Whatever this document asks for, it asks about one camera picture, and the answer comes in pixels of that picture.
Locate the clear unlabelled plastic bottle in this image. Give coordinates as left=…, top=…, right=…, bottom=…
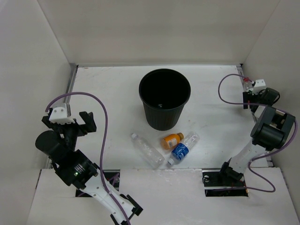
left=131, top=133, right=165, bottom=169

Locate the black plastic waste bin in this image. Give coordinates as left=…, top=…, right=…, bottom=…
left=139, top=68, right=191, bottom=131

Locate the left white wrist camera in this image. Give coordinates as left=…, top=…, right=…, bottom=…
left=49, top=107, right=72, bottom=124

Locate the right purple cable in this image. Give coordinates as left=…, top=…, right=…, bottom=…
left=217, top=74, right=299, bottom=193

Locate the blue label water bottle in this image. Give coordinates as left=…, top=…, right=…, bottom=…
left=167, top=132, right=200, bottom=166

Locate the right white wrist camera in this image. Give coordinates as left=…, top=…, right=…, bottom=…
left=253, top=79, right=266, bottom=94

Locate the red label clear bottle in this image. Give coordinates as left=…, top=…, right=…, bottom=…
left=243, top=77, right=253, bottom=92

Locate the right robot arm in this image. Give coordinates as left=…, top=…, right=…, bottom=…
left=217, top=88, right=298, bottom=186

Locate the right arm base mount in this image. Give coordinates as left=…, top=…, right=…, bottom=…
left=202, top=170, right=248, bottom=197

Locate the purple cable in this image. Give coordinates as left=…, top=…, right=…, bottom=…
left=45, top=92, right=132, bottom=225
left=217, top=74, right=299, bottom=193

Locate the orange juice bottle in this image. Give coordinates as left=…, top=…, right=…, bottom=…
left=161, top=133, right=184, bottom=150

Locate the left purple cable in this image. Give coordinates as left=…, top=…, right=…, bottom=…
left=45, top=92, right=132, bottom=225

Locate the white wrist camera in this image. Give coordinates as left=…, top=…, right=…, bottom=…
left=253, top=79, right=266, bottom=94
left=49, top=107, right=72, bottom=124

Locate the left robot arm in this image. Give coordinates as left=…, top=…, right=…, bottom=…
left=35, top=112, right=143, bottom=225

